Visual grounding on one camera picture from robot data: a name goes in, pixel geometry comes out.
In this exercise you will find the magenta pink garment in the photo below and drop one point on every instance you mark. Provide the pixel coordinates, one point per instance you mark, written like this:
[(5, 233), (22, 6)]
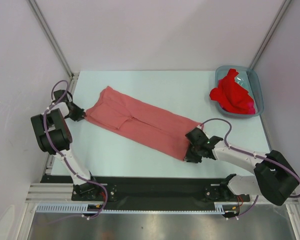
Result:
[(250, 108)]

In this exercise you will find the grey slotted cable duct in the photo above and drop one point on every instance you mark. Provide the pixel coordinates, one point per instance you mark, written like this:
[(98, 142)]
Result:
[(91, 209)]

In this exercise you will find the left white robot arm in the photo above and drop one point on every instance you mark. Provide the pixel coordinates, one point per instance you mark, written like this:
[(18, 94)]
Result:
[(54, 137)]

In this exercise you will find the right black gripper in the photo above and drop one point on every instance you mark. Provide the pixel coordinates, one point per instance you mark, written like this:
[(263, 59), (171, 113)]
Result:
[(190, 157)]

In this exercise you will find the left aluminium corner post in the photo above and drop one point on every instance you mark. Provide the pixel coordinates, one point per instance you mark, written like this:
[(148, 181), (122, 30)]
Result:
[(47, 31)]

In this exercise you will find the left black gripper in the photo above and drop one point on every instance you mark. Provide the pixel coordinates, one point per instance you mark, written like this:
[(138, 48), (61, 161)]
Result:
[(80, 113)]

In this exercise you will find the bright red t shirt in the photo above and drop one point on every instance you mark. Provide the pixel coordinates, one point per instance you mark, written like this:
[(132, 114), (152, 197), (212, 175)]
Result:
[(230, 95)]

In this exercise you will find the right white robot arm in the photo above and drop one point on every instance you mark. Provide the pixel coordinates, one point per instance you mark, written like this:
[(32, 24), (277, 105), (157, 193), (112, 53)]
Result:
[(271, 176)]

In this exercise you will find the aluminium corner post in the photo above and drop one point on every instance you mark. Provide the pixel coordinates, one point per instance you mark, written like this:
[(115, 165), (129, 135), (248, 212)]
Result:
[(280, 15), (47, 31)]

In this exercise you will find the salmon pink t shirt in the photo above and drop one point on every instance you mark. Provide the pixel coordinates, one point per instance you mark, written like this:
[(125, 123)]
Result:
[(148, 125)]

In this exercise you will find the right aluminium corner post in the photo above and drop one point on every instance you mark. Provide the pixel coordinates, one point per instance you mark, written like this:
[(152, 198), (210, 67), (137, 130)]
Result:
[(280, 15)]

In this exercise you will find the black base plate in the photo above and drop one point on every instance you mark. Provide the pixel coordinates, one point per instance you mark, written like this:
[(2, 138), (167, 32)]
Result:
[(156, 193)]

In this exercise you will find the clear blue plastic bin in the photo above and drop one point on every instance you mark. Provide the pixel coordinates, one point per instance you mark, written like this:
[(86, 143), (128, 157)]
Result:
[(248, 79)]

